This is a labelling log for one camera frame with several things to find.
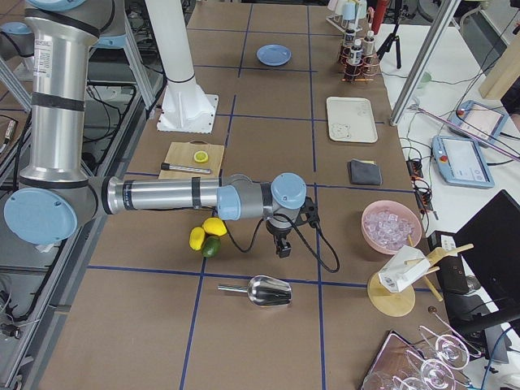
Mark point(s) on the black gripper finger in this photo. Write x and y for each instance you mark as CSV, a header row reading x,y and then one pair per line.
x,y
286,248
278,248

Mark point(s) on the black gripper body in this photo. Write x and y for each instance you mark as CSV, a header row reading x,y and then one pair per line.
x,y
279,232

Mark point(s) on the copper wire bottle rack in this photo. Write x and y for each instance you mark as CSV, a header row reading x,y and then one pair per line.
x,y
367,70

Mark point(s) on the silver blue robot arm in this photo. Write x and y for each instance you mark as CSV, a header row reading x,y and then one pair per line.
x,y
56,197

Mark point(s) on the yellow lemon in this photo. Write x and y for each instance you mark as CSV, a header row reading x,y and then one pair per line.
x,y
196,239
214,226

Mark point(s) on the aluminium frame post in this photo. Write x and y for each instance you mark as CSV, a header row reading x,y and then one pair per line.
x,y
440,23

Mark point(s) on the blue teach pendant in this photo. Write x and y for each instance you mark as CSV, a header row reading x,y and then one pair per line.
x,y
480,120
460,162

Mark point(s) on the cream bear tray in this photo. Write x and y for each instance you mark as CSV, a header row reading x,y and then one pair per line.
x,y
350,119

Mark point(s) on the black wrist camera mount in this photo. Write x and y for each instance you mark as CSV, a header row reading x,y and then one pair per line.
x,y
308,214

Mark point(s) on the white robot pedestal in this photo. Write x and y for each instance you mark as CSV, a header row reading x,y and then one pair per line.
x,y
185,106

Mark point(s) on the black tripod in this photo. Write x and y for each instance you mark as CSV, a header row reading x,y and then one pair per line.
x,y
393,38

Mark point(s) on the wooden cup stand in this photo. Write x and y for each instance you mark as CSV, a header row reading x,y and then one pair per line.
x,y
401,303

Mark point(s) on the blue plate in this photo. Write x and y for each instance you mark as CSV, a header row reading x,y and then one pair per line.
x,y
274,55

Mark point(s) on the steel cylinder black cap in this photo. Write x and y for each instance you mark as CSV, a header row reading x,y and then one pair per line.
x,y
165,166

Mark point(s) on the grey folded cloth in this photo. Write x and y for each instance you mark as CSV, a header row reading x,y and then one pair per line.
x,y
364,173

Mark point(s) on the lemon half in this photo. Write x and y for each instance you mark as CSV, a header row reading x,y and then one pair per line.
x,y
201,156

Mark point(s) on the wooden cutting board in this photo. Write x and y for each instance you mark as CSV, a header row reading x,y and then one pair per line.
x,y
182,154

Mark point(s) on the clear wine glass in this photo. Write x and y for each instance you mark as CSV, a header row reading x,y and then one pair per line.
x,y
434,373
447,348

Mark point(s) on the black monitor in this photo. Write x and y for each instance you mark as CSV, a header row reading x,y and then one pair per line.
x,y
494,260

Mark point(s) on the dark bottle white cap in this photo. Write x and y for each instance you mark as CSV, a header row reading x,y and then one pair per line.
x,y
348,39

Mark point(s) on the steel ice scoop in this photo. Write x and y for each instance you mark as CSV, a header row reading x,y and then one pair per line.
x,y
263,291

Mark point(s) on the green avocado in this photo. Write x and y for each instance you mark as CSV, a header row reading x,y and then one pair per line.
x,y
211,246

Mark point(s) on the blue teach pendant near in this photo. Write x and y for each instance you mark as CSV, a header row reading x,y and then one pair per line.
x,y
460,162

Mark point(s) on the white carton on stand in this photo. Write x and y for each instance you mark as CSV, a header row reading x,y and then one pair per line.
x,y
405,267

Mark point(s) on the blue teach pendant far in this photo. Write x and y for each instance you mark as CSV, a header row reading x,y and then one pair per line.
x,y
480,120

